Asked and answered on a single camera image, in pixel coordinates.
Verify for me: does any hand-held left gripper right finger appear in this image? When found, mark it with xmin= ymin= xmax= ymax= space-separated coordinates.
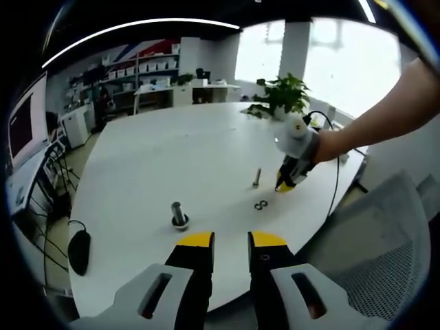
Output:
xmin=247 ymin=231 xmax=396 ymax=330

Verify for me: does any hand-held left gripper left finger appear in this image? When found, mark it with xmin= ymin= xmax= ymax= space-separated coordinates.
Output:
xmin=70 ymin=231 xmax=216 ymax=330

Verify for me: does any thick metal threaded stud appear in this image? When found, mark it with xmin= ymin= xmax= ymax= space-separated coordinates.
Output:
xmin=170 ymin=201 xmax=191 ymax=231

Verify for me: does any large green potted plant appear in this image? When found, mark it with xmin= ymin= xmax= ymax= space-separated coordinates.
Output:
xmin=247 ymin=72 xmax=312 ymax=121

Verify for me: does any grey mesh office chair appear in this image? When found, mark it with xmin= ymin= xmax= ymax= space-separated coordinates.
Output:
xmin=294 ymin=171 xmax=432 ymax=322

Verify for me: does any black computer mouse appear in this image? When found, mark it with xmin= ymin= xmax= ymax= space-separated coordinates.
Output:
xmin=67 ymin=229 xmax=92 ymax=276

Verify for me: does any white counter table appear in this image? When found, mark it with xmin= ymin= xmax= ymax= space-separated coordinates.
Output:
xmin=133 ymin=80 xmax=241 ymax=115

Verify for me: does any short ceiling light strip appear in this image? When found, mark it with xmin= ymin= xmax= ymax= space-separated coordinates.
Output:
xmin=357 ymin=0 xmax=377 ymax=23

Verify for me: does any shelving rack with white bins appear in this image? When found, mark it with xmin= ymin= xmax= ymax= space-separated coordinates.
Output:
xmin=68 ymin=41 xmax=182 ymax=104

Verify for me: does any white cabinet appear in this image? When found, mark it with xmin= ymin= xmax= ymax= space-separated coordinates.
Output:
xmin=60 ymin=104 xmax=92 ymax=149

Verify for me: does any white side desk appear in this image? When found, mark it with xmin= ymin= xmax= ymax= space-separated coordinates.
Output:
xmin=5 ymin=144 xmax=66 ymax=217

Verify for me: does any long curved ceiling light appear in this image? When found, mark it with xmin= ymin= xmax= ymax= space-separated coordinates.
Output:
xmin=41 ymin=17 xmax=241 ymax=69

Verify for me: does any large display screen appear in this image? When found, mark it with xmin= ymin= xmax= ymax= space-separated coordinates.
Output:
xmin=7 ymin=71 xmax=49 ymax=169

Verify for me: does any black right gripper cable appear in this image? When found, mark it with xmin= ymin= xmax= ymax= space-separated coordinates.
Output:
xmin=302 ymin=110 xmax=347 ymax=217

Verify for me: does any tangle of black cables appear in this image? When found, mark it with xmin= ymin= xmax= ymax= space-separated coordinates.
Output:
xmin=32 ymin=151 xmax=82 ymax=276

